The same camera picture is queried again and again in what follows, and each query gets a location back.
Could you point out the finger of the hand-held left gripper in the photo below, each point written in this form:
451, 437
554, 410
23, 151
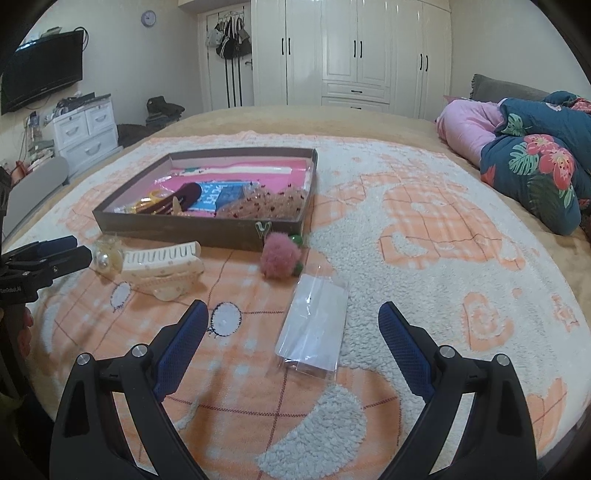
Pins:
69, 261
55, 245

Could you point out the orange and white printed blanket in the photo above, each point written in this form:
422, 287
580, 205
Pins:
415, 286

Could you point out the white wardrobe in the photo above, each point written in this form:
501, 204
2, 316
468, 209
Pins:
369, 50

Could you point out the cream claw hair clip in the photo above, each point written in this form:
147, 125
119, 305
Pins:
161, 267

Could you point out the blue floral duvet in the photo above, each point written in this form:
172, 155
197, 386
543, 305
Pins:
540, 161

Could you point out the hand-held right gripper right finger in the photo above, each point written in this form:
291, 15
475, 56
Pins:
406, 346

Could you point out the cluttered shelf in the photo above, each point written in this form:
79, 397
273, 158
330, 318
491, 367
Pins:
39, 145

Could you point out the bed with tan bedspread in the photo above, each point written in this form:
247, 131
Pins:
369, 122

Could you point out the white door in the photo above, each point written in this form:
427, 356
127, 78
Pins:
212, 83

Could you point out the person's left hand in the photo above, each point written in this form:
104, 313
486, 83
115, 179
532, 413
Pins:
25, 334

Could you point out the clear packet with white card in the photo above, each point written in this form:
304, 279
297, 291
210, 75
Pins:
314, 318

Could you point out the small yellow claw clip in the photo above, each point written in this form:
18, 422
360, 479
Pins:
177, 206

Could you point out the dark red hair clip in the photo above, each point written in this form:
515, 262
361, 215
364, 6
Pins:
180, 196

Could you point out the brown shallow cardboard box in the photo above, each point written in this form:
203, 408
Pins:
184, 233

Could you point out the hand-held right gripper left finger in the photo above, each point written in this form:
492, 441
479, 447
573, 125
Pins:
182, 344

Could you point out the white drawer cabinet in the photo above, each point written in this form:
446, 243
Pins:
87, 134

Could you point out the dark brown clothes pile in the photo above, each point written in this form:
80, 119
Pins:
134, 134

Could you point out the round wall clock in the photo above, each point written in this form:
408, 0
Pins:
148, 17

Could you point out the black wall television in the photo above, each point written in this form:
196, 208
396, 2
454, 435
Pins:
41, 74

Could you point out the black and grey hanging bag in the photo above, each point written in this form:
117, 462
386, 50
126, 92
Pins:
244, 44

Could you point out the grey headboard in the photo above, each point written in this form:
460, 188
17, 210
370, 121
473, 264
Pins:
494, 87

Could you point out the pearl hair accessory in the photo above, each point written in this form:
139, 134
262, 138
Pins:
105, 261

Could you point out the pink quilt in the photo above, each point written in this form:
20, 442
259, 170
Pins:
466, 129

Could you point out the black device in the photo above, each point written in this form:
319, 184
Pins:
81, 101

